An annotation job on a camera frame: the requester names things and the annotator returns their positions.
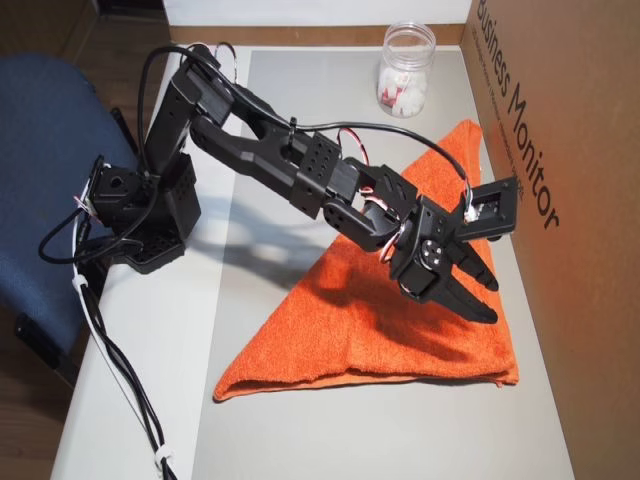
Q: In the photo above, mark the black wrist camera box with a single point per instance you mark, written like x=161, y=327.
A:
x=495, y=210

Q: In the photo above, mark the brown board panel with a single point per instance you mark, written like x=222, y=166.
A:
x=300, y=35

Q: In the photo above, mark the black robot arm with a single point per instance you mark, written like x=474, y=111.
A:
x=270, y=155

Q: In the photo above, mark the blue office chair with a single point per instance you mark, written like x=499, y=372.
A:
x=40, y=175

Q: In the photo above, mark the orange terry towel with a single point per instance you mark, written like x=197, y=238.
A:
x=400, y=360

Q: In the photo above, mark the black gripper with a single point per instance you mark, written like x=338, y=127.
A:
x=424, y=264

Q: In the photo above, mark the brown cardboard monitor box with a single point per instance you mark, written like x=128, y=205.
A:
x=575, y=250

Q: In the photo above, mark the clear plastic jar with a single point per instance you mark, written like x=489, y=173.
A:
x=405, y=50

